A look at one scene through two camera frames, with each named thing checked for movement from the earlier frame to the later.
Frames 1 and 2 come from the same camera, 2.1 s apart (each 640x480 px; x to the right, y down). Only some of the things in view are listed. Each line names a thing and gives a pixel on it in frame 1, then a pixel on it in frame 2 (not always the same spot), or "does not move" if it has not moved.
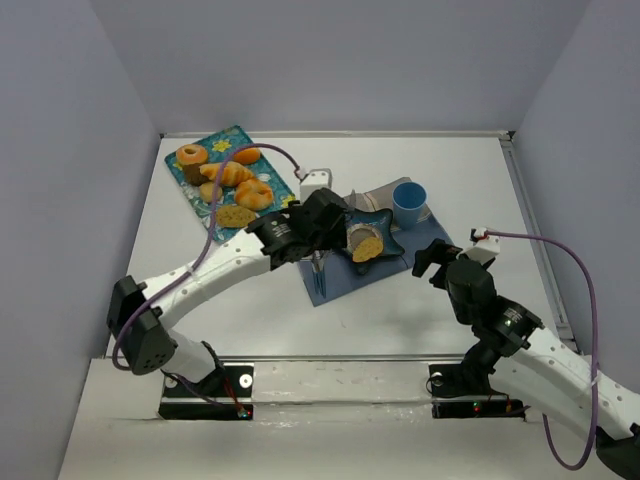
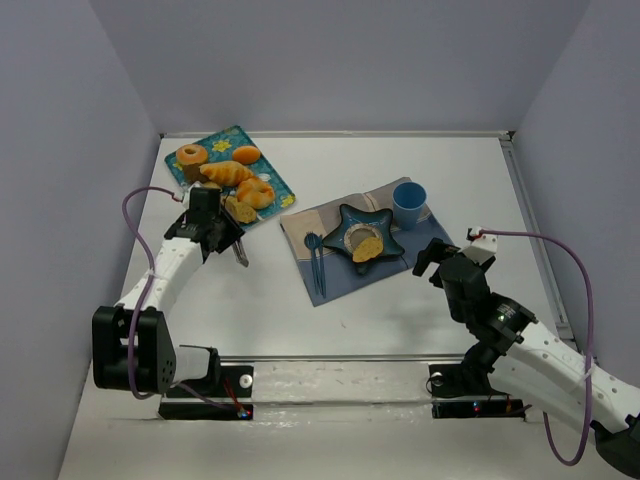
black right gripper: [439, 255] does not move
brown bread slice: [366, 249] does not move
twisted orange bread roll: [253, 194] does not move
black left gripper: [326, 220] -> [228, 235]
